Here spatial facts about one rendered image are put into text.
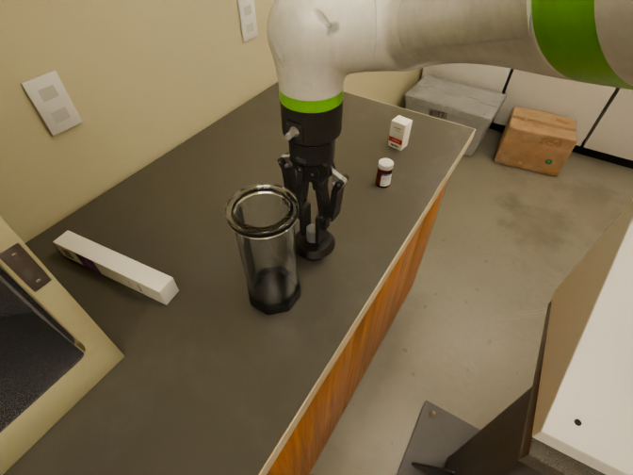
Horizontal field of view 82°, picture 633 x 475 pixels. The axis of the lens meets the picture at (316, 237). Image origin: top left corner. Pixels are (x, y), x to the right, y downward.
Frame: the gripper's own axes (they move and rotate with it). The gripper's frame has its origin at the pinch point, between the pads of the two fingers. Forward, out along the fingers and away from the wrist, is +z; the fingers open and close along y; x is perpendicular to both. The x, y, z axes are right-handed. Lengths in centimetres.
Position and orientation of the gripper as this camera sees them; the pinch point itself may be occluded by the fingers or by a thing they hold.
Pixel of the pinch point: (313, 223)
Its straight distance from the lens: 71.9
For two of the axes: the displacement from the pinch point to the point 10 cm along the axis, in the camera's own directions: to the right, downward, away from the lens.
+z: 0.0, 6.7, 7.4
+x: 5.4, -6.3, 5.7
